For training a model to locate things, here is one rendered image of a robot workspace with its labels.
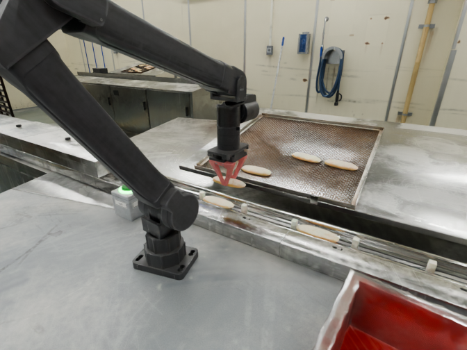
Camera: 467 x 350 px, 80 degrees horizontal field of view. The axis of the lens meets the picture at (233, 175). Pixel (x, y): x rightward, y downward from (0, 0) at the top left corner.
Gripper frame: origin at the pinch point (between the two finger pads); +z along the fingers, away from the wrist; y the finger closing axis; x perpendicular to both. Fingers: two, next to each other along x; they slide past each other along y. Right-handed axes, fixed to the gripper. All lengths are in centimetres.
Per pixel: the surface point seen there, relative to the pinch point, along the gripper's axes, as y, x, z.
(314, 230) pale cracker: -0.7, -24.0, 6.9
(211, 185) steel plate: 12.9, 15.1, 11.1
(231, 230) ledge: -9.2, -6.4, 8.4
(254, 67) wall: 371, 184, -5
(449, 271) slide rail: 1, -50, 8
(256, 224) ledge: -5.7, -11.5, 6.8
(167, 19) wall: 372, 364, -81
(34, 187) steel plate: -19, 65, 11
